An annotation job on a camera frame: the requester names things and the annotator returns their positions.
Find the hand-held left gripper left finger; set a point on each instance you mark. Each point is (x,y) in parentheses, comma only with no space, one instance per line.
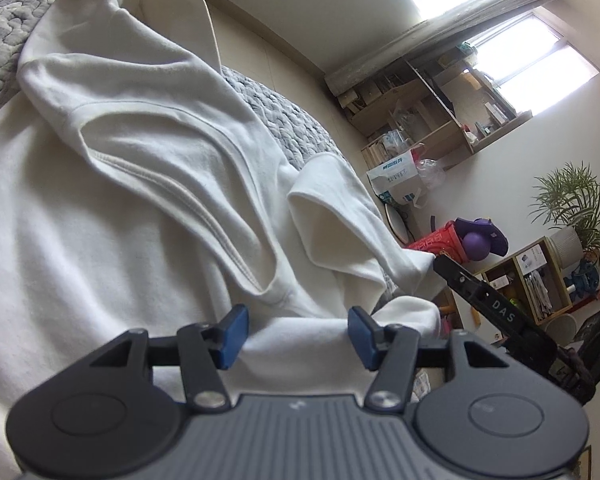
(234,335)

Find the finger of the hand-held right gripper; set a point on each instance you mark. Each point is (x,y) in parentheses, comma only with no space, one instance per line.
(455,275)

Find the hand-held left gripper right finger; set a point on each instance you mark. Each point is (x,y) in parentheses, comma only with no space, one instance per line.
(361,340)

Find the white T-shirt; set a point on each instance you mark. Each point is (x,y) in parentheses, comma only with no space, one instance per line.
(130,210)

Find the red basket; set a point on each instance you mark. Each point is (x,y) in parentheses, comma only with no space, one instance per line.
(437,242)

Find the wooden cube shelf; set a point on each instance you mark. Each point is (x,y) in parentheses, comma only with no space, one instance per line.
(525,280)

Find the purple plush toy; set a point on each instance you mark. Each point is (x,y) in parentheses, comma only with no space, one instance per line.
(482,237)

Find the white ribbed plant pot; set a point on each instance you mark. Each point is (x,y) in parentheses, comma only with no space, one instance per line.
(566,244)

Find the clear plastic bag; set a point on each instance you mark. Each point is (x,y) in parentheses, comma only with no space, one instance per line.
(432,172)

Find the white carton with blue print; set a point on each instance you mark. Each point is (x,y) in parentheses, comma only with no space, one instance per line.
(395,175)

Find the green potted plant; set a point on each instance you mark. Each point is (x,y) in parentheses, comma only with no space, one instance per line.
(575,195)

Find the wooden shelf unit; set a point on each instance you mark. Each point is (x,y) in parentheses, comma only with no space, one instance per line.
(430,105)

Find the small window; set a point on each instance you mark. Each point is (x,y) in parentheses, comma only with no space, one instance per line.
(525,60)

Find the grey patterned curtain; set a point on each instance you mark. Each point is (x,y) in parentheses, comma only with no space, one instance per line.
(430,30)

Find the grey checked quilted blanket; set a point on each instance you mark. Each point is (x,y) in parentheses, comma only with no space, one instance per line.
(10,35)

